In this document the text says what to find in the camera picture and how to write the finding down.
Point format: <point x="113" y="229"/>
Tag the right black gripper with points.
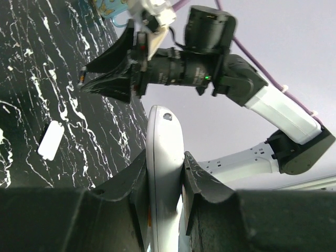
<point x="207" y="36"/>

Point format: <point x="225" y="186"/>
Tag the white battery cover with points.
<point x="51" y="141"/>

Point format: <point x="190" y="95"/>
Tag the small black battery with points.
<point x="81" y="79"/>

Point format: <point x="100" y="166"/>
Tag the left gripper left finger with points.
<point x="111" y="217"/>

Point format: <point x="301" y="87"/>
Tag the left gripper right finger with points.
<point x="219" y="218"/>

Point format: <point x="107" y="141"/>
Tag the white remote control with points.
<point x="164" y="161"/>

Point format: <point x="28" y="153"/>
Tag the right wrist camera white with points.
<point x="154" y="18"/>

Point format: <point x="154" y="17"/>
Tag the blue floral mug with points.
<point x="110" y="9"/>

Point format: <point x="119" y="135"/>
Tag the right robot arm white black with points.
<point x="300" y="140"/>

